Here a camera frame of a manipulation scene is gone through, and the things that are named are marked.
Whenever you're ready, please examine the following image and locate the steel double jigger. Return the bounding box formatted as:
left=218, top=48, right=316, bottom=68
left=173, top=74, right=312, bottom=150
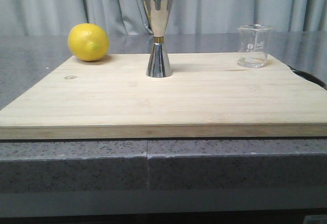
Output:
left=142, top=0, right=173, bottom=78

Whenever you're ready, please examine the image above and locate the clear glass beaker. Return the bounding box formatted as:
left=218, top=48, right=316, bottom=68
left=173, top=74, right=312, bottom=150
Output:
left=238, top=24, right=272, bottom=68

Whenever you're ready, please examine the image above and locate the light wooden cutting board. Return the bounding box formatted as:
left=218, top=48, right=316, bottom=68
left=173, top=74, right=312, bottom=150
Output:
left=1, top=53, right=326, bottom=140

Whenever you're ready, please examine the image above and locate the yellow lemon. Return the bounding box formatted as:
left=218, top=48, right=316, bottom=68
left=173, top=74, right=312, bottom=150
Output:
left=67, top=23, right=110, bottom=61

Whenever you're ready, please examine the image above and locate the grey curtain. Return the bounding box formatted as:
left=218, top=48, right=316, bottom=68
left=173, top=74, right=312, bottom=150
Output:
left=1, top=0, right=326, bottom=36

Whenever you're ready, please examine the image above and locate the white label sticker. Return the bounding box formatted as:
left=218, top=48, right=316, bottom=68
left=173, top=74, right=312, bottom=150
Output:
left=303, top=215, right=327, bottom=224

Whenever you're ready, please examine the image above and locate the black cable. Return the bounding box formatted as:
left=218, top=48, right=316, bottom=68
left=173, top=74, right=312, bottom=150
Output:
left=288, top=65, right=327, bottom=89

